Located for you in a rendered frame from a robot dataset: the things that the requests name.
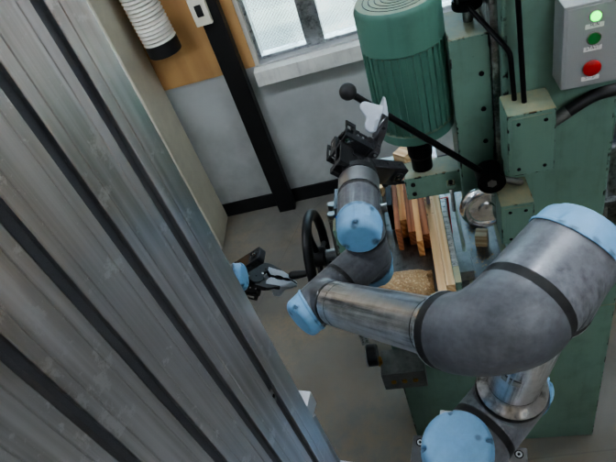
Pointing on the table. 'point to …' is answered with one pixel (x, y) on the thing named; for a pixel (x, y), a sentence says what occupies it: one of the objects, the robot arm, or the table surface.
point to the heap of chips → (412, 281)
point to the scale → (447, 225)
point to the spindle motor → (407, 64)
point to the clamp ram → (389, 206)
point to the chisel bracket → (432, 179)
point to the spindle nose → (421, 158)
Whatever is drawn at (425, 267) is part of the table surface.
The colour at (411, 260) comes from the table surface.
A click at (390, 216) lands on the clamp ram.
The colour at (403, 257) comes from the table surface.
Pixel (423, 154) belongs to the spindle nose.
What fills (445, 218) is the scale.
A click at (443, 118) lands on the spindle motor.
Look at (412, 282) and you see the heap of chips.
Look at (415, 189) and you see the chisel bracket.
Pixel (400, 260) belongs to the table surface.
